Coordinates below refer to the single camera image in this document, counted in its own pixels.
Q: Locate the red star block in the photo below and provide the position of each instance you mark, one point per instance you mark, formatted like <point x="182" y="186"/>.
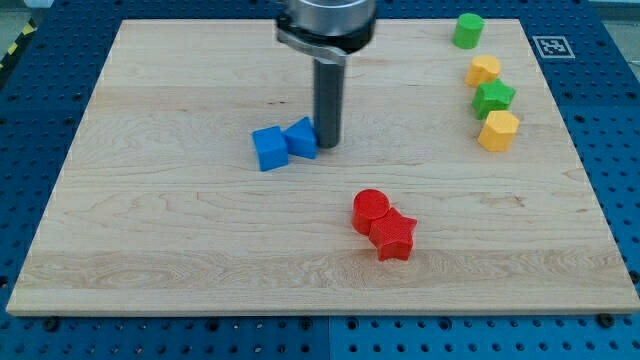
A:
<point x="392" y="235"/>

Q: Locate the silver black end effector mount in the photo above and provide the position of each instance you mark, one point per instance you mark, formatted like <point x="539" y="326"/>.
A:
<point x="327" y="30"/>

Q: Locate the light wooden board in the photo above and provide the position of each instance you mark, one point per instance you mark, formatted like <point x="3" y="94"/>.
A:
<point x="160" y="208"/>

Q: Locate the white fiducial marker tag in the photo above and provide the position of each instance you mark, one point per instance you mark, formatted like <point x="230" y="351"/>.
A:
<point x="553" y="47"/>

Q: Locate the green cylinder block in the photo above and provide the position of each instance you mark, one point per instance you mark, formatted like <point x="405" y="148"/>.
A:
<point x="468" y="30"/>

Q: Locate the yellow heart block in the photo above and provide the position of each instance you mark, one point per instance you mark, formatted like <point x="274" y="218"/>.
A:
<point x="483" y="68"/>

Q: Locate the red cylinder block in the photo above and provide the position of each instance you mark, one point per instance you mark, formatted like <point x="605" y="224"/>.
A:
<point x="368" y="205"/>

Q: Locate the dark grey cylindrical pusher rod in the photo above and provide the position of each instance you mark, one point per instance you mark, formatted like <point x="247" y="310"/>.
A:
<point x="328" y="88"/>

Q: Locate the blue cube block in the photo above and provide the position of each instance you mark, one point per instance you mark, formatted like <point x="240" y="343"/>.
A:
<point x="271" y="148"/>

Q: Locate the blue triangle block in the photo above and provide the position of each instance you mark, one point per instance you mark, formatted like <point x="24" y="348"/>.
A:
<point x="301" y="139"/>

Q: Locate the yellow hexagon block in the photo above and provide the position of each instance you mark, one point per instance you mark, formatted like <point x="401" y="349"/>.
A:
<point x="498" y="131"/>

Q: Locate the green star block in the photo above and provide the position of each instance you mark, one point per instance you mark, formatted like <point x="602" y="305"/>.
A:
<point x="491" y="96"/>

